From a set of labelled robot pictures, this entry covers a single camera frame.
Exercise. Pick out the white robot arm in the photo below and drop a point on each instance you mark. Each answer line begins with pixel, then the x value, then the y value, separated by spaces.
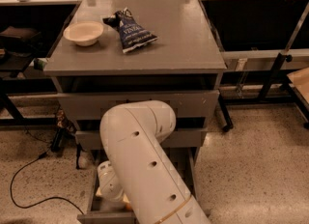
pixel 131 135

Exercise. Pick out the grey middle drawer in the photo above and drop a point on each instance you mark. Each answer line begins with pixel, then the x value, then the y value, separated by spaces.
pixel 90 140

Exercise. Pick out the black chair at left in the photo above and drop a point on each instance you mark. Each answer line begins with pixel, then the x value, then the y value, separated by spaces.
pixel 19 47

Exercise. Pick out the dark blue chip bag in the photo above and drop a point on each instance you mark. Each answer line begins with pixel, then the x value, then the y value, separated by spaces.
pixel 132 35

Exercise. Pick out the orange fruit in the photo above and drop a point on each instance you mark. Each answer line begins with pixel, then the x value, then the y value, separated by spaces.
pixel 128 206

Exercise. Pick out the grey top drawer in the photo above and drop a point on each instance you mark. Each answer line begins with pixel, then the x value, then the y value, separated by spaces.
pixel 91 106

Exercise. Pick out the black metal stand leg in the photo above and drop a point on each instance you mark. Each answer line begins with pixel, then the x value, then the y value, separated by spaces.
pixel 276 67

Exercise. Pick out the white bowl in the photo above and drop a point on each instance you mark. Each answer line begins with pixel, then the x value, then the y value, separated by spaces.
pixel 84 33

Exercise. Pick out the grey open bottom drawer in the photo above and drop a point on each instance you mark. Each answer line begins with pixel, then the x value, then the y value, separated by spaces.
pixel 101 211

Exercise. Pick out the grey drawer cabinet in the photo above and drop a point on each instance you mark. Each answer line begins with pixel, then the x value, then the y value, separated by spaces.
pixel 185 56

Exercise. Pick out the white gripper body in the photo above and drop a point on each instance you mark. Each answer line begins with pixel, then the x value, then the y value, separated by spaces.
pixel 110 185

